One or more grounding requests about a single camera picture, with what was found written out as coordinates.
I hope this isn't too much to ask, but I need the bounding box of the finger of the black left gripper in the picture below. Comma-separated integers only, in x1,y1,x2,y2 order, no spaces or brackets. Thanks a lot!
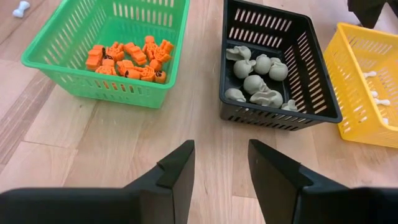
347,0,387,30
387,0,398,18

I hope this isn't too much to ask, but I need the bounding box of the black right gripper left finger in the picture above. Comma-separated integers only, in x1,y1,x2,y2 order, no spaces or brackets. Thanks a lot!
0,139,196,224

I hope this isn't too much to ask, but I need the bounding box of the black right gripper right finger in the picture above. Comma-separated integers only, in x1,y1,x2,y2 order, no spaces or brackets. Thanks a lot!
248,139,398,224

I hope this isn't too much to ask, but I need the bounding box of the beige toy skull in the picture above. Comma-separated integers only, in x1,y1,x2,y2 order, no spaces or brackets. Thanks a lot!
226,45,252,62
243,74,271,95
254,54,272,75
269,57,289,82
249,90,284,109
233,59,257,80
224,88,247,103
281,99,300,112

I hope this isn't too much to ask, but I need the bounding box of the yellow plastic basket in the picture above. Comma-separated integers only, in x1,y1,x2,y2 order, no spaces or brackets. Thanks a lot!
323,22,398,149

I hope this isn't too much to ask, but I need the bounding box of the green plastic basket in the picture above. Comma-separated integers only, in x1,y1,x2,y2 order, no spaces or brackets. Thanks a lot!
21,0,191,110

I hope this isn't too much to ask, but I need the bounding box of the black plastic basket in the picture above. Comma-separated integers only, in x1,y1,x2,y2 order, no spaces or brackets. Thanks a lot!
219,0,343,131

